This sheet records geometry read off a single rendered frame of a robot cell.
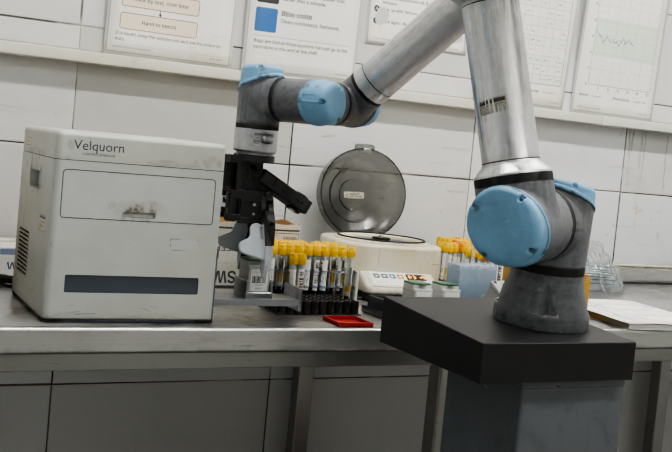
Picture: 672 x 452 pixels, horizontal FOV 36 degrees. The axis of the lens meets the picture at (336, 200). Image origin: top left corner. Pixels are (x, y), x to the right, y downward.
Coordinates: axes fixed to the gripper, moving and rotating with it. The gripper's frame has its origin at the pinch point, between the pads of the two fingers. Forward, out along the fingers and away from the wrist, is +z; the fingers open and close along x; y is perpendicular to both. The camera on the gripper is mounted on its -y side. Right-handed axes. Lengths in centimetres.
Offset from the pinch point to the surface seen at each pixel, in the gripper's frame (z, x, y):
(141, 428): 46, -60, -1
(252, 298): 4.6, 2.8, 1.1
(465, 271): -0.3, -6.0, -48.4
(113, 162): -16.8, 4.3, 27.7
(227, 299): 4.8, 3.3, 5.9
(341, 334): 9.6, 8.5, -13.7
